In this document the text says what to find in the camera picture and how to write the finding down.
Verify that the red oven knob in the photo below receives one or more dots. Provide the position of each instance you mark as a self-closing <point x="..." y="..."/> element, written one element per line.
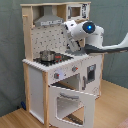
<point x="56" y="76"/>
<point x="74" y="69"/>

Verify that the grey toy dishwasher door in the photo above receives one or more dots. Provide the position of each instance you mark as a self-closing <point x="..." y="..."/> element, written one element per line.
<point x="91" y="73"/>

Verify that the red right oven knob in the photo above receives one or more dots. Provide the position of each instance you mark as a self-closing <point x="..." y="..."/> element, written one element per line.
<point x="74" y="69"/>

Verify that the small metal pot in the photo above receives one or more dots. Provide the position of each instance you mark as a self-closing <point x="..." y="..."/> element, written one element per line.
<point x="47" y="55"/>

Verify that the white microwave door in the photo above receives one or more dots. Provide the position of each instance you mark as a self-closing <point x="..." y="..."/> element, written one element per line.
<point x="78" y="11"/>

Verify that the white oven door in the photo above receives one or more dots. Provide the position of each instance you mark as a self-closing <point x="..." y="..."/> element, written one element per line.
<point x="63" y="102"/>

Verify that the red left oven knob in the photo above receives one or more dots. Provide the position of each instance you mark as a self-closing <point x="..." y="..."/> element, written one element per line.
<point x="56" y="76"/>

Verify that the black toy stovetop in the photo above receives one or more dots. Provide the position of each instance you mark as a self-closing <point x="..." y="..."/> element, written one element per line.
<point x="58" y="59"/>

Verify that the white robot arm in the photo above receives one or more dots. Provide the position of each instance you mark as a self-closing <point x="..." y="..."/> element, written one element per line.
<point x="93" y="36"/>

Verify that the grey range hood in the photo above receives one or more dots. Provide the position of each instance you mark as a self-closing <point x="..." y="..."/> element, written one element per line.
<point x="48" y="18"/>

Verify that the wooden toy kitchen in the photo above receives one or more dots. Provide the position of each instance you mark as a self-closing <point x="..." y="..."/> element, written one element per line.
<point x="39" y="78"/>

